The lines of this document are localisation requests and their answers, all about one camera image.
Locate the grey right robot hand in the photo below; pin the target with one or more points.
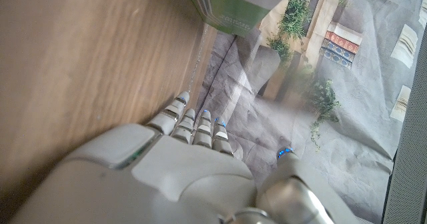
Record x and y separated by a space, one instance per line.
166 177

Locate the green and white box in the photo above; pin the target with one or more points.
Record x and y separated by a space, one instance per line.
233 10

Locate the printed backdrop sheet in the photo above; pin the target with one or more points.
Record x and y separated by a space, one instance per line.
333 117

